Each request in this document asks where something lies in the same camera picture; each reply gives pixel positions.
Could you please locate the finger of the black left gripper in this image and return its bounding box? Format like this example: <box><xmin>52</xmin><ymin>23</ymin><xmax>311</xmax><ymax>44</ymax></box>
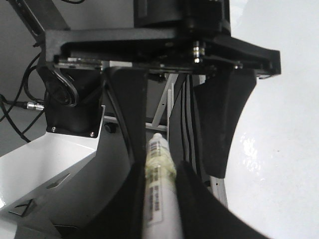
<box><xmin>194</xmin><ymin>69</ymin><xmax>257</xmax><ymax>178</ymax></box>
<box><xmin>103</xmin><ymin>66</ymin><xmax>148</xmax><ymax>167</ymax></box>

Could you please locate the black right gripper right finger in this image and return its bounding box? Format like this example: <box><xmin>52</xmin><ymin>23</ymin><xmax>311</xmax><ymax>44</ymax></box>
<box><xmin>176</xmin><ymin>161</ymin><xmax>267</xmax><ymax>239</ymax></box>

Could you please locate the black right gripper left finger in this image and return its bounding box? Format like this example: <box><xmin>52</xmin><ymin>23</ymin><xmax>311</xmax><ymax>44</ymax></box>
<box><xmin>53</xmin><ymin>161</ymin><xmax>148</xmax><ymax>239</ymax></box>

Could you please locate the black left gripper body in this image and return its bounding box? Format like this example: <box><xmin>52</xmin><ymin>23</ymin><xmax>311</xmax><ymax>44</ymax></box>
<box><xmin>45</xmin><ymin>0</ymin><xmax>281</xmax><ymax>77</ymax></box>

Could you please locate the white whiteboard marker pen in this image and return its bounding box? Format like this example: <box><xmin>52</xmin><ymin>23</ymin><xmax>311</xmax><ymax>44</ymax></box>
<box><xmin>142</xmin><ymin>133</ymin><xmax>184</xmax><ymax>239</ymax></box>

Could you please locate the grey metal table leg frame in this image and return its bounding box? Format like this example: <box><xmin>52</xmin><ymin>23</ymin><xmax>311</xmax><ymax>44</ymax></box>
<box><xmin>104</xmin><ymin>73</ymin><xmax>179</xmax><ymax>132</ymax></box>

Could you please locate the black cable with metal connector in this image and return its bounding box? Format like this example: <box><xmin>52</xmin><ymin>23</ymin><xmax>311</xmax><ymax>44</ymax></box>
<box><xmin>0</xmin><ymin>53</ymin><xmax>45</xmax><ymax>142</ymax></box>

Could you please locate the white robot base bracket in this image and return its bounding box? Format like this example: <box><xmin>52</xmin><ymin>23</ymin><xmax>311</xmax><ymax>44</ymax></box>
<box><xmin>0</xmin><ymin>106</ymin><xmax>133</xmax><ymax>239</ymax></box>

